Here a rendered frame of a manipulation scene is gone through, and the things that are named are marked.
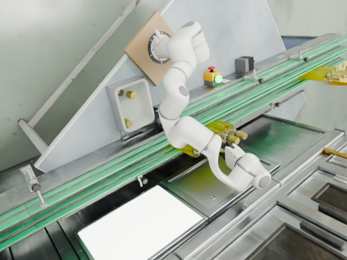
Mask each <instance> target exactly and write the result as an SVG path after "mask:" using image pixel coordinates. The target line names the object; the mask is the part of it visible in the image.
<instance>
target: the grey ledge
mask: <svg viewBox="0 0 347 260"><path fill-rule="evenodd" d="M303 92H305V90H304V85H302V86H300V87H298V88H297V89H295V90H293V91H291V92H289V93H287V94H286V95H284V96H282V97H280V98H278V99H277V100H275V103H277V102H280V105H282V104H284V103H285V102H287V101H289V100H291V99H292V98H294V97H296V96H298V95H299V94H301V93H303ZM275 108H277V107H276V106H275V105H274V106H273V109H275ZM270 111H271V106H270V105H269V104H267V105H266V106H264V107H262V108H260V109H258V110H257V111H255V112H253V113H251V114H249V115H247V116H246V117H244V118H242V119H240V120H238V121H236V122H235V123H233V125H235V126H236V128H238V127H240V126H242V125H243V124H245V123H247V122H249V121H250V120H252V119H254V118H256V117H257V116H259V115H261V114H263V113H268V112H270Z"/></svg>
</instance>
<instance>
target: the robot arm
mask: <svg viewBox="0 0 347 260"><path fill-rule="evenodd" d="M155 33H156V35H157V36H153V38H154V39H153V40H152V43H151V53H152V55H153V57H154V58H155V59H156V60H159V61H164V60H166V59H171V60H172V66H171V67H170V68H169V69H168V71H167V72H166V73H165V75H164V76H163V79H162V82H163V85H164V87H165V89H166V92H167V94H166V96H165V98H164V100H163V101H162V103H161V104H160V106H159V108H158V113H159V117H160V121H161V124H162V126H163V129H164V132H165V135H166V137H167V139H168V141H169V142H170V144H171V145H172V146H173V147H175V148H178V149H181V148H183V147H185V146H186V145H187V144H189V145H191V146H192V147H194V148H195V149H196V150H198V151H199V152H201V153H202V154H204V155H205V156H206V157H207V158H208V161H209V165H210V168H211V170H212V172H213V174H214V175H215V176H216V177H217V178H218V179H219V180H220V181H221V182H223V183H224V184H226V185H227V186H229V187H230V188H231V189H233V190H235V191H237V192H242V191H244V190H245V189H246V188H247V186H248V185H249V184H250V183H251V184H252V185H253V186H254V187H256V188H257V189H264V188H266V187H267V186H268V185H269V184H270V182H271V175H270V173H269V172H268V171H267V170H266V169H265V168H264V166H263V165H262V164H261V162H260V160H259V158H258V157H257V156H255V155H254V154H251V153H245V152H244V151H243V150H242V149H241V148H240V147H238V146H237V145H236V144H234V143H233V144H231V142H230V141H229V140H227V141H226V142H225V143H224V142H222V139H221V137H220V136H219V135H217V134H215V133H214V132H212V131H211V130H209V129H208V128H207V127H205V126H204V125H202V124H201V123H200V122H198V121H197V120H195V119H194V118H192V117H190V116H183V117H181V118H180V114H181V113H182V112H183V110H184V109H185V108H186V106H187V105H188V103H189V100H190V95H189V92H188V89H187V88H186V86H185V84H186V82H187V81H188V80H189V78H190V77H191V75H192V74H193V73H194V71H195V70H196V68H197V66H198V64H203V63H205V62H206V61H207V60H208V59H209V56H210V51H209V47H208V44H207V41H206V39H205V36H204V33H203V31H202V28H201V26H200V24H199V23H198V22H196V21H190V22H187V23H186V24H184V25H183V26H182V27H181V28H180V29H179V30H178V31H177V32H176V33H175V34H174V35H173V36H172V37H171V38H169V37H168V36H166V35H161V34H160V32H159V31H158V30H155ZM222 148H223V149H224V150H225V152H224V153H221V152H219V151H220V149H222ZM219 155H220V156H222V157H223V159H224V160H225V161H226V165H227V166H228V168H230V169H231V170H232V171H231V172H230V174H229V175H228V176H226V175H225V174H223V173H222V172H221V171H220V169H219V167H218V156H219Z"/></svg>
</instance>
